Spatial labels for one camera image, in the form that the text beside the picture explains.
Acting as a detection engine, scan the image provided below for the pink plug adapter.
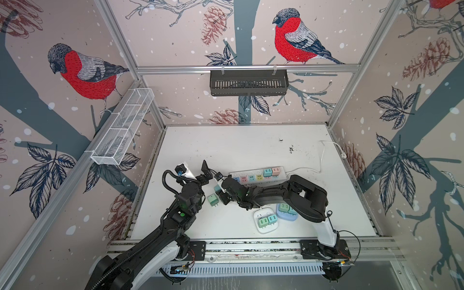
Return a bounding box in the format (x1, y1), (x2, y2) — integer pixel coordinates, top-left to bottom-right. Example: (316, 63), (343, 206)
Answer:
(271, 167), (282, 176)

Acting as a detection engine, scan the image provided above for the green plug adapter low cluster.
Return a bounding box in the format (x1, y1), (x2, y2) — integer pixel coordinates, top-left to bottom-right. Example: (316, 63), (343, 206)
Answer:
(207, 193), (219, 207)

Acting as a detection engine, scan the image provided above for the white mesh wall shelf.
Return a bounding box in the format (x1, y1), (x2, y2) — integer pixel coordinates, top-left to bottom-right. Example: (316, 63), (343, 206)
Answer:
(91, 88), (154, 166)

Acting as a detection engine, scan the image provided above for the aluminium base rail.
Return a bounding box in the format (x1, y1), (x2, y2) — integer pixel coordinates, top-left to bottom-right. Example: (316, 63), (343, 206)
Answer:
(196, 237), (405, 263)

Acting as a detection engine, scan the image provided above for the blue square socket cube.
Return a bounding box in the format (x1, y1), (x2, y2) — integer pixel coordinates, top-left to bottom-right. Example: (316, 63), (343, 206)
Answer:
(276, 203), (298, 222)

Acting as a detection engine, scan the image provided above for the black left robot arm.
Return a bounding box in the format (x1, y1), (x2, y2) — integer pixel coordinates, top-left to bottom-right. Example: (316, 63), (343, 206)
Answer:
(85, 161), (213, 290)

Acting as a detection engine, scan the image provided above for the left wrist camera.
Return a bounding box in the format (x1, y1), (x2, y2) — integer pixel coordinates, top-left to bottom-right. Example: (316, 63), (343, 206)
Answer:
(175, 163), (196, 180)

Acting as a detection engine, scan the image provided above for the black wire basket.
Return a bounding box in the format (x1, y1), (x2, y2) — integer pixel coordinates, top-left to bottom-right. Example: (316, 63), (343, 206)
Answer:
(210, 70), (290, 97)

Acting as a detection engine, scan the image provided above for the white square socket cube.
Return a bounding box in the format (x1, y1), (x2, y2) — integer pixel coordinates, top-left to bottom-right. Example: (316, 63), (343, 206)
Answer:
(253, 207), (279, 234)

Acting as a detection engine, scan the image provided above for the white multicolour power strip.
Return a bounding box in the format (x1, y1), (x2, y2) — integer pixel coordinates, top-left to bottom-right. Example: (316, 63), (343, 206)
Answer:
(229, 166), (287, 186)

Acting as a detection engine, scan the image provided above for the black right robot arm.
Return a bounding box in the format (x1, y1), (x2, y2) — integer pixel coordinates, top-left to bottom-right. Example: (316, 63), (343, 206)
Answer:
(221, 175), (340, 261)

